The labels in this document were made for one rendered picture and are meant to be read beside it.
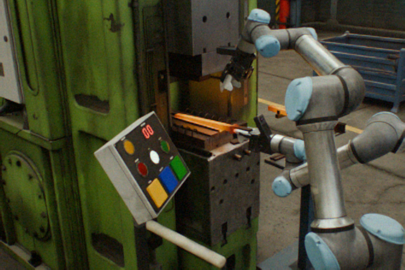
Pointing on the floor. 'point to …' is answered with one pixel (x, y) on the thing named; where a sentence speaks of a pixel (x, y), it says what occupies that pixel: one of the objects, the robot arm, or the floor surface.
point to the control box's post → (141, 245)
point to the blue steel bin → (372, 63)
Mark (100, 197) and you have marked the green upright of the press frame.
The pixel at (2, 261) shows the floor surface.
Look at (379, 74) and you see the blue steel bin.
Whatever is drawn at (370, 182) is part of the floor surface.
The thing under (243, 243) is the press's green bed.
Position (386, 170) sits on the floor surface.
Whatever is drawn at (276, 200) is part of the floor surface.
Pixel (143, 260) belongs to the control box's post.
